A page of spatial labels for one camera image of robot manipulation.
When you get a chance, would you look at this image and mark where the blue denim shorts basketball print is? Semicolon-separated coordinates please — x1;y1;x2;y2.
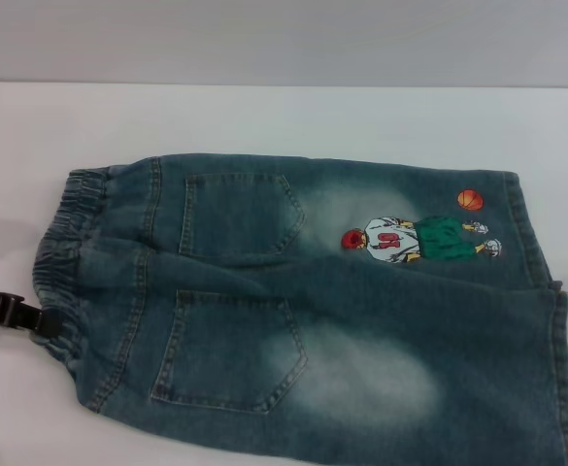
29;153;568;466

